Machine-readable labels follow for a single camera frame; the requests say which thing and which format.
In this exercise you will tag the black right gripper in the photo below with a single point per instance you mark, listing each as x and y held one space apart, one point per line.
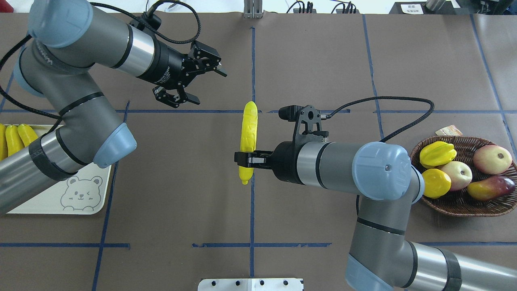
284 158

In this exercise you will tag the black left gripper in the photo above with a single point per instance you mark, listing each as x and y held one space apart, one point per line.
168 67

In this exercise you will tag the yellow banana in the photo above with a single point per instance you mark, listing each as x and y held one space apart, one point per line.
27 134
13 140
3 143
248 138

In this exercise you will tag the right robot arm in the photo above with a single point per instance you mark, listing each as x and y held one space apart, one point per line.
380 257

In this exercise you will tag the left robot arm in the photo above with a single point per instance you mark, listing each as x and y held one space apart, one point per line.
65 39

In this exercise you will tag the brown wicker basket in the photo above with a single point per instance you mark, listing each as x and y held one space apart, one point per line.
459 203

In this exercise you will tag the white bear tray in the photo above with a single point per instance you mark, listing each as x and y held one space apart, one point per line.
80 190

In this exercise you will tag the yellow star fruit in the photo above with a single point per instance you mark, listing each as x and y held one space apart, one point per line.
437 154

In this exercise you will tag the yellow lemon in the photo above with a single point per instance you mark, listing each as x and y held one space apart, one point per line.
437 183

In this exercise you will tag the paper price tag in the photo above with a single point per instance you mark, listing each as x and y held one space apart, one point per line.
450 130

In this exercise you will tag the pale green apple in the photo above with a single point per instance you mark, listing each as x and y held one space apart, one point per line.
460 174

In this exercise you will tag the pink white peach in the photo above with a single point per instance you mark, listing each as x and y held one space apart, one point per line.
492 159

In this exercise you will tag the red yellow mango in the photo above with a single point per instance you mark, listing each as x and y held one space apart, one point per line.
491 188

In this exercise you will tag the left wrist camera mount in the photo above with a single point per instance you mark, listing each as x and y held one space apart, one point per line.
147 24

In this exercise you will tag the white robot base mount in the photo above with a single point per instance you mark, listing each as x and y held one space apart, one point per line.
251 284

